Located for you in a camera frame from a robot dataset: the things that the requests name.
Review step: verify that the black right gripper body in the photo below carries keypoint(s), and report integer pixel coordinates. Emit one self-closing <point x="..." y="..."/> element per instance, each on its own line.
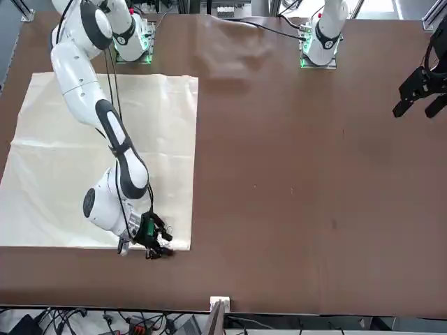
<point x="141" y="232"/>

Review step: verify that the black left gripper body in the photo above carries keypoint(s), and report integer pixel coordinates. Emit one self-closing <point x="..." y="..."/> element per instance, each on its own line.
<point x="440" y="42"/>

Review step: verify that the cream tablecloth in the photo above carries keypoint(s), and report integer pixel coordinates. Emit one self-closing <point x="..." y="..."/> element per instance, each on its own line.
<point x="52" y="181"/>

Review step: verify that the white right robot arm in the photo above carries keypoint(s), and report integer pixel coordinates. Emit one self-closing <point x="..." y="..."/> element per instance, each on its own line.
<point x="77" y="80"/>

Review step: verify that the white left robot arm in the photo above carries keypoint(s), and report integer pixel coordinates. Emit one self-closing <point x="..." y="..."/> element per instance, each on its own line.
<point x="326" y="38"/>

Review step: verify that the red black plug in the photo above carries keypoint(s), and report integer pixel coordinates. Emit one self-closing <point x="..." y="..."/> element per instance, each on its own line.
<point x="138" y="329"/>

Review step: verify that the grey power adapter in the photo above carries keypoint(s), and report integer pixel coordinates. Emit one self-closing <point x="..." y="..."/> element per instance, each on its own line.
<point x="188" y="326"/>

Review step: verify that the black power adapter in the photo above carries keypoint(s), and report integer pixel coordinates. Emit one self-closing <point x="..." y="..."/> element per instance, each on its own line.
<point x="24" y="326"/>

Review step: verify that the aluminium frame profile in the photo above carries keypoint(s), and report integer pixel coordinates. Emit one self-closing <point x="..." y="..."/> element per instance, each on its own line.
<point x="431" y="19"/>

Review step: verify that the white bracket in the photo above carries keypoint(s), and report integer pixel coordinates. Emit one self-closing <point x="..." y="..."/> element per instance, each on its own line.
<point x="227" y="301"/>

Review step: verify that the aluminium camera post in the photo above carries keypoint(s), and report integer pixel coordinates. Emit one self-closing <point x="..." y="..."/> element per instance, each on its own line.
<point x="214" y="321"/>

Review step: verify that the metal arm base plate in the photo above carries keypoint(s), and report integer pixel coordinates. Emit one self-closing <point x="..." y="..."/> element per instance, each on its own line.
<point x="316" y="66"/>
<point x="148" y="38"/>

